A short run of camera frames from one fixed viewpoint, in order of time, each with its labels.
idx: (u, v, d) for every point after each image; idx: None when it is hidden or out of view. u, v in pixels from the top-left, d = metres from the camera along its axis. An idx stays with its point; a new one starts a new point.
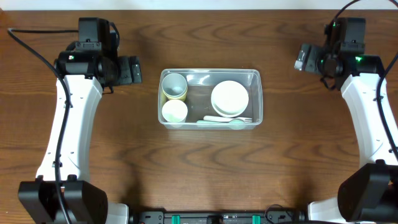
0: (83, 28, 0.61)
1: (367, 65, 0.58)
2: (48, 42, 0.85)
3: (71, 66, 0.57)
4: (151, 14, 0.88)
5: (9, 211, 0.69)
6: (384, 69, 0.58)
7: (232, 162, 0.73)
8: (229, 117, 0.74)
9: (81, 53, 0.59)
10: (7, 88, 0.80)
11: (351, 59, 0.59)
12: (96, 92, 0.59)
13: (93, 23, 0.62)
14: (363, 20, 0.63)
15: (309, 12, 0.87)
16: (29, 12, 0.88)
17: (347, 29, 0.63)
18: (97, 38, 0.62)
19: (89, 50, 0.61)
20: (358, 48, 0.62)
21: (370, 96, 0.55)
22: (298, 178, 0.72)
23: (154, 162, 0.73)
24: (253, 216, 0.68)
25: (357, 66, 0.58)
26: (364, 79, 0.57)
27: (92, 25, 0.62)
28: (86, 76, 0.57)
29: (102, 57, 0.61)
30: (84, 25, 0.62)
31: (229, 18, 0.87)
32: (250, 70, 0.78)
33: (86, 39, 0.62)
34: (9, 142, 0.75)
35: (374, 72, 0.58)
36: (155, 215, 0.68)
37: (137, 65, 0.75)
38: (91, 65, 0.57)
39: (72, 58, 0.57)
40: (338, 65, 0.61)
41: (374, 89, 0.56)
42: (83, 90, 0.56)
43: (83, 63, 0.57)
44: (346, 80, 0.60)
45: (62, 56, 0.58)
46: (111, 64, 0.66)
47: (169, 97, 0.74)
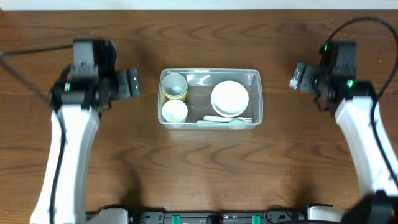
0: (77, 52, 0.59)
1: (360, 89, 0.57)
2: (49, 43, 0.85)
3: (67, 96, 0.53)
4: (151, 14, 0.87)
5: (9, 211, 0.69)
6: (375, 93, 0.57)
7: (232, 163, 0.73)
8: (229, 117, 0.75)
9: (77, 82, 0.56)
10: (8, 89, 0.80)
11: (342, 85, 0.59)
12: (92, 124, 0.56)
13: (89, 46, 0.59)
14: (354, 43, 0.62)
15: (309, 12, 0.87)
16: (29, 12, 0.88)
17: (339, 53, 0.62)
18: (93, 62, 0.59)
19: (85, 76, 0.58)
20: (349, 72, 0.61)
21: (365, 122, 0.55)
22: (298, 178, 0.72)
23: (154, 162, 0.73)
24: (253, 216, 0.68)
25: (348, 92, 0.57)
26: (357, 105, 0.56)
27: (87, 49, 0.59)
28: (83, 106, 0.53)
29: (99, 84, 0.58)
30: (79, 48, 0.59)
31: (229, 18, 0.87)
32: (250, 70, 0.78)
33: (81, 63, 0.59)
34: (9, 142, 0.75)
35: (366, 98, 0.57)
36: (155, 215, 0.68)
37: (135, 79, 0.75)
38: (88, 95, 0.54)
39: (68, 89, 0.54)
40: (330, 90, 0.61)
41: (368, 114, 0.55)
42: (79, 124, 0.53)
43: (78, 94, 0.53)
44: (338, 106, 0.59)
45: (56, 84, 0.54)
46: (107, 84, 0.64)
47: (169, 97, 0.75)
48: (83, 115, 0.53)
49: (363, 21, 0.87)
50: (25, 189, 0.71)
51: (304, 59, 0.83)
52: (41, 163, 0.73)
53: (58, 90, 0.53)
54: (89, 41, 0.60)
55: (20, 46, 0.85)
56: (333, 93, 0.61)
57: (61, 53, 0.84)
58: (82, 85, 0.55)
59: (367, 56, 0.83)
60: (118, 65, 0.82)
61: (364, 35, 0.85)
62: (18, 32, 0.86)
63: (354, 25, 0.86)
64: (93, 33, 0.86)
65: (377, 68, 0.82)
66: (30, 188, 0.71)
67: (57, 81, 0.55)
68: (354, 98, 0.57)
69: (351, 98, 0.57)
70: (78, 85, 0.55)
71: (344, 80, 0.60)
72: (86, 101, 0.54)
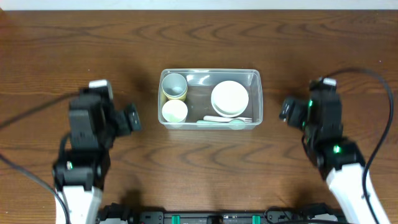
0: (74, 123, 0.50)
1: (348, 156, 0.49)
2: (49, 43, 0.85)
3: (69, 177, 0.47)
4: (151, 14, 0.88)
5: (9, 211, 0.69)
6: (363, 158, 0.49)
7: (232, 163, 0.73)
8: (229, 117, 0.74)
9: (78, 159, 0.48)
10: (7, 89, 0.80)
11: (329, 152, 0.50)
12: (99, 198, 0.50)
13: (86, 115, 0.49)
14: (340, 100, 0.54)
15: (309, 12, 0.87)
16: (29, 12, 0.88)
17: (324, 112, 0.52)
18: (93, 130, 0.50)
19: (87, 146, 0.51)
20: (335, 132, 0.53)
21: (357, 191, 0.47)
22: (298, 178, 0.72)
23: (154, 162, 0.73)
24: (253, 216, 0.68)
25: (336, 160, 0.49)
26: (347, 176, 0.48)
27: (85, 119, 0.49)
28: (86, 186, 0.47)
29: (101, 156, 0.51)
30: (76, 119, 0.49)
31: (229, 18, 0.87)
32: (250, 70, 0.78)
33: (79, 133, 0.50)
34: (9, 142, 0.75)
35: (354, 163, 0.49)
36: (155, 215, 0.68)
37: (134, 114, 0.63)
38: (93, 172, 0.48)
39: (70, 167, 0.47)
40: (317, 157, 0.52)
41: (360, 183, 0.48)
42: (83, 205, 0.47)
43: (83, 171, 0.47)
44: (328, 174, 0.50)
45: (57, 163, 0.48)
46: (111, 139, 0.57)
47: (169, 97, 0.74)
48: (87, 197, 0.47)
49: (363, 21, 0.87)
50: (24, 189, 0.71)
51: (304, 59, 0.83)
52: (41, 163, 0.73)
53: (61, 168, 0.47)
54: (85, 108, 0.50)
55: (20, 46, 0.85)
56: (321, 158, 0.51)
57: (61, 53, 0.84)
58: (86, 161, 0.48)
59: (367, 56, 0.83)
60: (118, 66, 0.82)
61: (364, 35, 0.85)
62: (18, 33, 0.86)
63: (354, 25, 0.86)
64: (93, 33, 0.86)
65: (377, 68, 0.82)
66: (30, 188, 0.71)
67: (58, 162, 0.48)
68: (342, 166, 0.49)
69: (339, 165, 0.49)
70: (81, 160, 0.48)
71: (331, 142, 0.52)
72: (89, 180, 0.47)
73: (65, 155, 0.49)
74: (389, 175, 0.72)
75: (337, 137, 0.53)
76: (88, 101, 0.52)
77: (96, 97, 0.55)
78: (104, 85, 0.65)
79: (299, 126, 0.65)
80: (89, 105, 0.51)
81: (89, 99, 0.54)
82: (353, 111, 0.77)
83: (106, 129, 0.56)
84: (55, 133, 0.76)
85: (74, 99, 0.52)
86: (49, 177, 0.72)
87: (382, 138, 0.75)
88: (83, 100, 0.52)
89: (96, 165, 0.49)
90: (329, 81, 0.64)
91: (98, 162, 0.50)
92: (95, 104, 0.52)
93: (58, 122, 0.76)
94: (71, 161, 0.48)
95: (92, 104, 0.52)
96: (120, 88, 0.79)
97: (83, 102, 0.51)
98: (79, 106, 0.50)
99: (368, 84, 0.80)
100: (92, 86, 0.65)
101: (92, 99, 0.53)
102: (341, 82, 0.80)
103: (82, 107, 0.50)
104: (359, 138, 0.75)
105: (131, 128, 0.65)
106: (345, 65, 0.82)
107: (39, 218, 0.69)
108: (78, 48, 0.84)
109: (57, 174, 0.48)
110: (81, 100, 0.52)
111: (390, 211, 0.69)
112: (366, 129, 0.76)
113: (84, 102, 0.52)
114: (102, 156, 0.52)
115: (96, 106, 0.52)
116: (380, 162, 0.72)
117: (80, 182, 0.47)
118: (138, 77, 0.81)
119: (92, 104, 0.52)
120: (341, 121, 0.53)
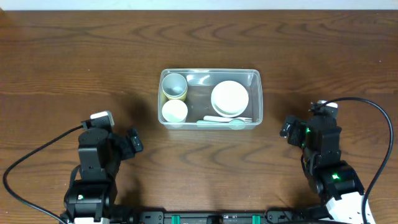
0: (83, 158, 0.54)
1: (347, 184, 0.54)
2: (49, 43, 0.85)
3: (81, 206, 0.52)
4: (151, 14, 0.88)
5: (9, 211, 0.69)
6: (362, 185, 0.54)
7: (232, 163, 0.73)
8: (229, 117, 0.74)
9: (88, 191, 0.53)
10: (7, 89, 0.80)
11: (330, 181, 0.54)
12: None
13: (94, 152, 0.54)
14: (338, 129, 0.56)
15: (309, 12, 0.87)
16: (29, 12, 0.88)
17: (324, 143, 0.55)
18: (101, 164, 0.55)
19: (95, 178, 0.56)
20: (334, 160, 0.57)
21: (357, 219, 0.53)
22: (298, 178, 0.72)
23: (154, 162, 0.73)
24: (253, 216, 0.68)
25: (336, 188, 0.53)
26: (347, 205, 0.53)
27: (93, 155, 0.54)
28: (96, 216, 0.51)
29: (110, 186, 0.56)
30: (85, 155, 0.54)
31: (229, 18, 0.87)
32: (250, 70, 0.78)
33: (89, 167, 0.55)
34: (9, 142, 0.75)
35: (354, 191, 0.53)
36: (155, 215, 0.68)
37: (136, 137, 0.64)
38: (102, 203, 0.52)
39: (81, 198, 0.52)
40: (317, 183, 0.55)
41: (359, 211, 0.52)
42: None
43: (92, 202, 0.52)
44: (328, 201, 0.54)
45: (69, 195, 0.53)
46: (116, 169, 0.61)
47: (169, 97, 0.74)
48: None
49: (363, 21, 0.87)
50: (24, 189, 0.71)
51: (303, 58, 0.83)
52: (41, 163, 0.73)
53: (73, 200, 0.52)
54: (92, 145, 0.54)
55: (20, 46, 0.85)
56: (320, 186, 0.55)
57: (61, 53, 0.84)
58: (95, 193, 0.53)
59: (367, 56, 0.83)
60: (118, 65, 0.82)
61: (364, 35, 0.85)
62: (18, 33, 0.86)
63: (354, 26, 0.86)
64: (93, 33, 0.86)
65: (377, 68, 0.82)
66: (30, 188, 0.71)
67: (70, 193, 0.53)
68: (341, 194, 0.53)
69: (338, 194, 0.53)
70: (91, 192, 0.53)
71: (329, 169, 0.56)
72: (99, 209, 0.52)
73: (76, 188, 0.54)
74: (390, 174, 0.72)
75: (334, 163, 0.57)
76: (96, 135, 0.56)
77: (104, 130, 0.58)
78: (104, 116, 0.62)
79: (300, 145, 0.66)
80: (97, 141, 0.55)
81: (97, 132, 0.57)
82: (353, 111, 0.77)
83: (111, 158, 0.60)
84: (55, 133, 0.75)
85: (83, 135, 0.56)
86: (49, 177, 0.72)
87: (382, 138, 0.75)
88: (91, 135, 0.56)
89: (105, 195, 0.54)
90: (331, 104, 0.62)
91: (107, 192, 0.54)
92: (102, 139, 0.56)
93: (58, 122, 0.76)
94: (82, 193, 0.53)
95: (98, 140, 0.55)
96: (120, 88, 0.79)
97: (91, 138, 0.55)
98: (87, 142, 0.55)
99: (368, 84, 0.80)
100: (93, 119, 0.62)
101: (100, 132, 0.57)
102: (341, 82, 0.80)
103: (89, 144, 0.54)
104: (359, 138, 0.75)
105: (135, 152, 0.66)
106: (345, 65, 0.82)
107: (39, 218, 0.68)
108: (78, 48, 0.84)
109: (69, 205, 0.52)
110: (88, 135, 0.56)
111: (390, 211, 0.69)
112: (366, 129, 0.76)
113: (92, 137, 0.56)
114: (111, 186, 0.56)
115: (103, 140, 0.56)
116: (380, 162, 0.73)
117: (91, 211, 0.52)
118: (138, 77, 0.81)
119: (99, 139, 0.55)
120: (339, 149, 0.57)
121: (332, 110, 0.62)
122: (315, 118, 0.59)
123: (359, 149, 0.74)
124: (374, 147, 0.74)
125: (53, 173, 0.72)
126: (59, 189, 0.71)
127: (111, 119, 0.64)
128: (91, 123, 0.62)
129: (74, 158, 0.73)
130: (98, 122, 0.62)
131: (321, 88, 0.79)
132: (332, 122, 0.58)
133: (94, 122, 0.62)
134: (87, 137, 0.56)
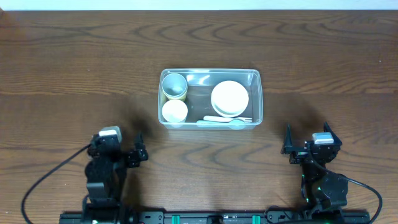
0: (91, 193, 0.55)
1: None
2: (50, 43, 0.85)
3: None
4: (151, 14, 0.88)
5: (9, 211, 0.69)
6: None
7: (232, 162, 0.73)
8: (229, 117, 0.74)
9: (101, 217, 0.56)
10: (7, 88, 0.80)
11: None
12: None
13: (101, 187, 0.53)
14: (344, 203, 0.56)
15: (309, 12, 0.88)
16: (30, 12, 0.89)
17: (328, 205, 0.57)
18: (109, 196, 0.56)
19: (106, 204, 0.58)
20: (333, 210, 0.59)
21: None
22: (299, 178, 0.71)
23: (154, 161, 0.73)
24: (253, 216, 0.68)
25: None
26: None
27: (100, 190, 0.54)
28: None
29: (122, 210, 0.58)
30: (92, 191, 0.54)
31: (229, 18, 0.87)
32: (250, 70, 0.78)
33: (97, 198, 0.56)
34: (9, 142, 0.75)
35: None
36: (156, 215, 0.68)
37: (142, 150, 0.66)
38: None
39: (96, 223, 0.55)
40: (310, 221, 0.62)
41: None
42: None
43: None
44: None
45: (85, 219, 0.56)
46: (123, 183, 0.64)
47: (169, 97, 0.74)
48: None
49: (363, 21, 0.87)
50: (24, 189, 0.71)
51: (303, 58, 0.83)
52: (41, 163, 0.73)
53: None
54: (99, 181, 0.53)
55: (20, 47, 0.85)
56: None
57: (62, 54, 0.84)
58: (108, 216, 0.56)
59: (367, 56, 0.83)
60: (118, 65, 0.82)
61: (364, 35, 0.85)
62: (19, 33, 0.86)
63: (354, 26, 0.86)
64: (93, 33, 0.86)
65: (377, 68, 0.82)
66: (30, 187, 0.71)
67: (84, 219, 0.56)
68: None
69: None
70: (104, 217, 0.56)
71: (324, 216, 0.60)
72: None
73: (90, 212, 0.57)
74: (390, 174, 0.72)
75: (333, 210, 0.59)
76: (99, 170, 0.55)
77: (107, 162, 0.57)
78: (113, 135, 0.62)
79: (300, 162, 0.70)
80: (102, 176, 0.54)
81: (101, 166, 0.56)
82: (353, 111, 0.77)
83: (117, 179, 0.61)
84: (55, 133, 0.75)
85: (87, 169, 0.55)
86: (49, 177, 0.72)
87: (383, 139, 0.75)
88: (96, 170, 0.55)
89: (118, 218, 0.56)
90: (327, 140, 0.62)
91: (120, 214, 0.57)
92: (107, 173, 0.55)
93: (58, 122, 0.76)
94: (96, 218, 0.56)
95: (102, 173, 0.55)
96: (121, 88, 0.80)
97: (96, 173, 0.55)
98: (92, 177, 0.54)
99: (368, 84, 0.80)
100: (102, 135, 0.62)
101: (105, 165, 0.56)
102: (341, 81, 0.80)
103: (95, 179, 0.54)
104: (359, 138, 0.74)
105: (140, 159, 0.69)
106: (344, 65, 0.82)
107: (39, 217, 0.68)
108: (78, 48, 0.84)
109: None
110: (93, 170, 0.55)
111: (390, 211, 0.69)
112: (366, 129, 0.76)
113: (97, 172, 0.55)
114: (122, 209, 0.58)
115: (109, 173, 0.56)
116: (380, 162, 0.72)
117: None
118: (138, 77, 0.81)
119: (103, 174, 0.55)
120: (344, 200, 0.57)
121: (328, 146, 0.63)
122: (329, 181, 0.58)
123: (359, 149, 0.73)
124: (375, 147, 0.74)
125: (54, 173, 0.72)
126: (59, 189, 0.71)
127: (119, 136, 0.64)
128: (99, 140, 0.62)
129: (74, 158, 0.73)
130: (107, 140, 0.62)
131: (321, 88, 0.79)
132: (344, 190, 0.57)
133: (104, 140, 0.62)
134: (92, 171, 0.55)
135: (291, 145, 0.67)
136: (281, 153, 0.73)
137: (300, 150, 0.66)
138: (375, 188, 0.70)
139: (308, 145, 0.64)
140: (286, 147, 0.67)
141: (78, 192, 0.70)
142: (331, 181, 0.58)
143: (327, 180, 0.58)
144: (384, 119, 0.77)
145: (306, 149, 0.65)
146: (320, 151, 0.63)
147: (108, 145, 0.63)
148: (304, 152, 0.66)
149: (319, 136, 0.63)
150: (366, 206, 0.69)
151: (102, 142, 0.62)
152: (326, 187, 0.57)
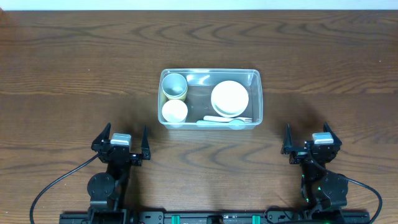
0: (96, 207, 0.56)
1: None
2: (49, 43, 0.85)
3: None
4: (151, 14, 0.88)
5: (9, 211, 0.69)
6: None
7: (232, 162, 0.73)
8: (229, 117, 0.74)
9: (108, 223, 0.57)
10: (8, 89, 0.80)
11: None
12: None
13: (104, 205, 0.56)
14: (344, 203, 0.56)
15: (309, 12, 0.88)
16: (30, 12, 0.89)
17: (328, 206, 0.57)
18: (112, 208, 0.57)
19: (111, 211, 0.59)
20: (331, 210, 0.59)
21: None
22: (299, 178, 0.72)
23: (154, 162, 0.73)
24: (253, 216, 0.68)
25: None
26: None
27: (104, 206, 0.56)
28: None
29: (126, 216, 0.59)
30: (97, 206, 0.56)
31: (230, 19, 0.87)
32: (250, 70, 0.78)
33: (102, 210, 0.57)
34: (9, 142, 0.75)
35: None
36: (156, 215, 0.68)
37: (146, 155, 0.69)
38: None
39: None
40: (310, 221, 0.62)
41: None
42: None
43: None
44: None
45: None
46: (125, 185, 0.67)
47: (169, 97, 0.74)
48: None
49: (363, 21, 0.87)
50: (23, 189, 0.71)
51: (303, 58, 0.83)
52: (41, 163, 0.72)
53: None
54: (102, 199, 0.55)
55: (20, 47, 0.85)
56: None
57: (62, 54, 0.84)
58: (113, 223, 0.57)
59: (367, 56, 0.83)
60: (118, 65, 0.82)
61: (364, 35, 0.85)
62: (19, 32, 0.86)
63: (354, 26, 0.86)
64: (93, 33, 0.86)
65: (377, 68, 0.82)
66: (30, 187, 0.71)
67: None
68: None
69: None
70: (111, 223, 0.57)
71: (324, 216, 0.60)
72: None
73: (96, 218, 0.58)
74: (390, 175, 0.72)
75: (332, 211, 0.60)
76: (103, 186, 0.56)
77: (111, 177, 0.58)
78: (125, 145, 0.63)
79: (300, 162, 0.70)
80: (106, 195, 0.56)
81: (104, 183, 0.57)
82: (353, 111, 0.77)
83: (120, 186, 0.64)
84: (55, 133, 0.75)
85: (91, 186, 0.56)
86: (49, 176, 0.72)
87: (383, 139, 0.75)
88: (97, 187, 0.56)
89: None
90: (328, 140, 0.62)
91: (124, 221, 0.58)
92: (110, 191, 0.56)
93: (58, 122, 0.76)
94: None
95: (106, 191, 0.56)
96: (121, 88, 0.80)
97: (98, 191, 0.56)
98: (96, 195, 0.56)
99: (368, 84, 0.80)
100: (115, 144, 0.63)
101: (107, 181, 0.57)
102: (341, 82, 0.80)
103: (98, 198, 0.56)
104: (359, 138, 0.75)
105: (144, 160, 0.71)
106: (344, 65, 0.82)
107: (39, 218, 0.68)
108: (78, 48, 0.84)
109: None
110: (95, 188, 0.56)
111: (390, 211, 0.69)
112: (365, 129, 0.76)
113: (100, 189, 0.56)
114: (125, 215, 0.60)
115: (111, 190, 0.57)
116: (380, 162, 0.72)
117: None
118: (138, 77, 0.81)
119: (107, 192, 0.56)
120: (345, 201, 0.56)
121: (328, 146, 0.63)
122: (328, 182, 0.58)
123: (359, 149, 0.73)
124: (375, 147, 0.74)
125: (53, 173, 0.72)
126: (58, 189, 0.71)
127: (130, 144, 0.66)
128: (111, 148, 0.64)
129: (74, 158, 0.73)
130: (118, 149, 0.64)
131: (321, 88, 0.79)
132: (344, 190, 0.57)
133: (115, 148, 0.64)
134: (95, 188, 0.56)
135: (291, 145, 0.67)
136: (281, 153, 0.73)
137: (300, 150, 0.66)
138: (375, 189, 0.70)
139: (308, 145, 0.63)
140: (285, 147, 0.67)
141: (78, 192, 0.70)
142: (331, 182, 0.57)
143: (326, 180, 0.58)
144: (384, 119, 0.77)
145: (306, 149, 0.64)
146: (319, 151, 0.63)
147: (117, 153, 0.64)
148: (304, 152, 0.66)
149: (319, 136, 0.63)
150: (365, 206, 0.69)
151: (113, 149, 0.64)
152: (326, 188, 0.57)
